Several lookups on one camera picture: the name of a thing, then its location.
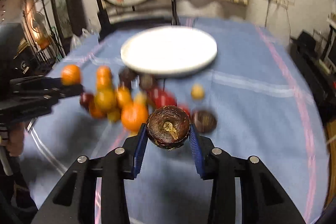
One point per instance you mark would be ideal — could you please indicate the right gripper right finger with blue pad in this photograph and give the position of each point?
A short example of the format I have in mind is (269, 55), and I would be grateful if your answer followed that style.
(196, 145)

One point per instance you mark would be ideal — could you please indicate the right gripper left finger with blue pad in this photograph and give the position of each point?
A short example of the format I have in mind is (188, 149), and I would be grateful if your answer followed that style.
(139, 150)

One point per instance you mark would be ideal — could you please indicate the dark brown water chestnut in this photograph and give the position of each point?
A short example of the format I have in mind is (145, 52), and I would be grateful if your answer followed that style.
(168, 127)

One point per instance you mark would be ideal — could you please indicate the orange mandarin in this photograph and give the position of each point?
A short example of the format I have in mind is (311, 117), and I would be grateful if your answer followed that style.
(133, 116)

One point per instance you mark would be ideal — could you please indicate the small tan longan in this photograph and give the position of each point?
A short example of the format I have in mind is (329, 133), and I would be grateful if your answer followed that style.
(197, 92)

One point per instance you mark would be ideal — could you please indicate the orange kumquat fruit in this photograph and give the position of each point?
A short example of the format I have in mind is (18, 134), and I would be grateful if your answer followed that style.
(71, 75)

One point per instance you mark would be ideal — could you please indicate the left hand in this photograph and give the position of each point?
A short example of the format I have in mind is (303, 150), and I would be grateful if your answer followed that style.
(15, 143)

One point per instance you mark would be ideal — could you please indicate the electric fan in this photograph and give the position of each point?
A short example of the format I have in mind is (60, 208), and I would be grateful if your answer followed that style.
(38, 23)

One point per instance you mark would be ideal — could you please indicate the blue striped tablecloth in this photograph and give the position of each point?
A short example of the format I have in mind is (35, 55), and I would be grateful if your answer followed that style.
(263, 106)

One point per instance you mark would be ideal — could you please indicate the white oval plate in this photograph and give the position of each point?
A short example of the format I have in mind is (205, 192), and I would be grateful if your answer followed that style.
(169, 50)

